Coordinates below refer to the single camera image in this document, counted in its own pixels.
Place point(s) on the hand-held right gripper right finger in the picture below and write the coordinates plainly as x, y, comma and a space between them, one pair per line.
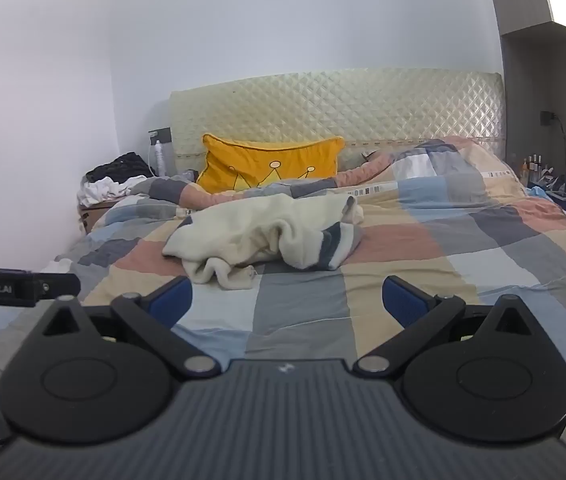
403, 302

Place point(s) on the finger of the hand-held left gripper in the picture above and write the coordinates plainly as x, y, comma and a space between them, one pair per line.
58, 284

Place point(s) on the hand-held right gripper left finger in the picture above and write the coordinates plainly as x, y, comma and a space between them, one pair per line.
170, 302

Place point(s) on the cream sweater with blue stripes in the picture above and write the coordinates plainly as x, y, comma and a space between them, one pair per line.
243, 230

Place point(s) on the patchwork checked quilt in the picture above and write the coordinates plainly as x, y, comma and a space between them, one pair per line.
413, 245

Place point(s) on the brown cardboard box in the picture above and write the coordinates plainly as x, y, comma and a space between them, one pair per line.
94, 215

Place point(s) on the white clothing pile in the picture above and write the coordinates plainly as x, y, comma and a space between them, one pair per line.
105, 189

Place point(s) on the white spray bottle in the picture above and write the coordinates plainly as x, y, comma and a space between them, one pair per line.
160, 160

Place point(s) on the grey pink pillow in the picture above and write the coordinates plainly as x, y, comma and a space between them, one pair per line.
375, 157

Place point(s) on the yellow pillow with crown print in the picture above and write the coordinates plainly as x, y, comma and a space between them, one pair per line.
263, 165

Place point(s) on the row of small bottles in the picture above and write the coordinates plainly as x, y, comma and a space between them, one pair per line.
535, 167

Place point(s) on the cream quilted headboard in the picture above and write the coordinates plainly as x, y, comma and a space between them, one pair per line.
338, 105

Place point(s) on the black plug charger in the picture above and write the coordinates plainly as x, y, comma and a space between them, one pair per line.
548, 118

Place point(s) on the grey wall socket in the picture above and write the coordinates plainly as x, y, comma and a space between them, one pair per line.
160, 135

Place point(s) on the grey wall cabinet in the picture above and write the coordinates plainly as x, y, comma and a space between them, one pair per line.
528, 85

